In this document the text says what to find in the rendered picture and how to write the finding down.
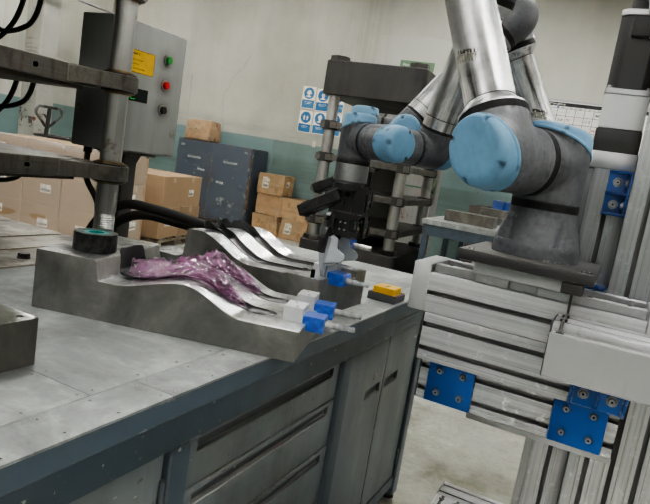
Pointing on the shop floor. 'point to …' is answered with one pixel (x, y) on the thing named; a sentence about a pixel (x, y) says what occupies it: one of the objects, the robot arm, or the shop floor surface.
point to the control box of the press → (143, 113)
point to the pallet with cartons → (184, 193)
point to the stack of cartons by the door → (278, 207)
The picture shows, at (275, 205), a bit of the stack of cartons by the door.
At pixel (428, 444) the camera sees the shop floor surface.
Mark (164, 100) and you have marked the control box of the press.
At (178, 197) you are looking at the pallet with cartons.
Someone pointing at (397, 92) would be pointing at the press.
